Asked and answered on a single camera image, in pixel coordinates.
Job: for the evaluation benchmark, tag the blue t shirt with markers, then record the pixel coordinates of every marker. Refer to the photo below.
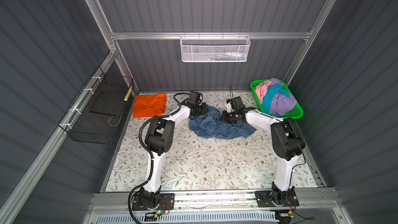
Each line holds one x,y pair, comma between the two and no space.
210,125

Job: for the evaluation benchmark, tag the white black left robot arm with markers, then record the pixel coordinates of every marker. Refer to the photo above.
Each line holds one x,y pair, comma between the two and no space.
156,136

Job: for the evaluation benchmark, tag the white slotted cable duct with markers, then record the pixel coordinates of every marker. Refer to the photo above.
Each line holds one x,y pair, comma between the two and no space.
242,217

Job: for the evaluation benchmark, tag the white wire mesh basket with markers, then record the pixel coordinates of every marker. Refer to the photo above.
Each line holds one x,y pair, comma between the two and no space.
194,48

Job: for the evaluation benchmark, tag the teal t shirt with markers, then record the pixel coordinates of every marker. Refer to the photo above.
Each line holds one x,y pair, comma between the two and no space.
267,103

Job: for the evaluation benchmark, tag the yellow marker pen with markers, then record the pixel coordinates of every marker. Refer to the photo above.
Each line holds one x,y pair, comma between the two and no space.
128,94

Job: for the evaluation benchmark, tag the purple t shirt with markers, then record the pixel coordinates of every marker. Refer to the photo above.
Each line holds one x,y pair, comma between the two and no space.
282,100

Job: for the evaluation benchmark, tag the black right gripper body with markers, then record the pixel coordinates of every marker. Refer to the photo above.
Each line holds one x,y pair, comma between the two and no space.
229,117

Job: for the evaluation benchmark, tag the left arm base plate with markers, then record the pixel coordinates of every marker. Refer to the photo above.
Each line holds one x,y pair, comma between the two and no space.
147,201

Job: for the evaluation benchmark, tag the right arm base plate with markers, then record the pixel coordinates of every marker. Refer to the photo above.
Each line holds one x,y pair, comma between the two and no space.
274,198

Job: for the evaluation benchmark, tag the folded orange t shirt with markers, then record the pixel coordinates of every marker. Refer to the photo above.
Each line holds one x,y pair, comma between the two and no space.
149,105

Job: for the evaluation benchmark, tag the aluminium mounting rail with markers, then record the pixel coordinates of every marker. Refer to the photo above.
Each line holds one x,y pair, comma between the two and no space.
323,197

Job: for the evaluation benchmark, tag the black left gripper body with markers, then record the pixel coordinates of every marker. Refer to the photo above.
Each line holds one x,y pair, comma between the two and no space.
200,109

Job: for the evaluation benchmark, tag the green plastic laundry basket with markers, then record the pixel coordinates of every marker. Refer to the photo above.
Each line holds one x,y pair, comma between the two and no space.
296,113

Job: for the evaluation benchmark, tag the pink t shirt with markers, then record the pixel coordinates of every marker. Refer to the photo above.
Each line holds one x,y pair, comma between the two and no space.
261,89

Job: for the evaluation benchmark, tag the items in white basket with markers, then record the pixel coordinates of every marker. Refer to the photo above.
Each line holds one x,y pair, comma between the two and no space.
227,56

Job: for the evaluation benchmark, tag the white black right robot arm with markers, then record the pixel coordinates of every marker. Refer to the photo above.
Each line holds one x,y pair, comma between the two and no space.
287,142

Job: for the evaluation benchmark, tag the black wire cage basket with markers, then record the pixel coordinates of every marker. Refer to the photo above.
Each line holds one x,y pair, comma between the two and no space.
101,112

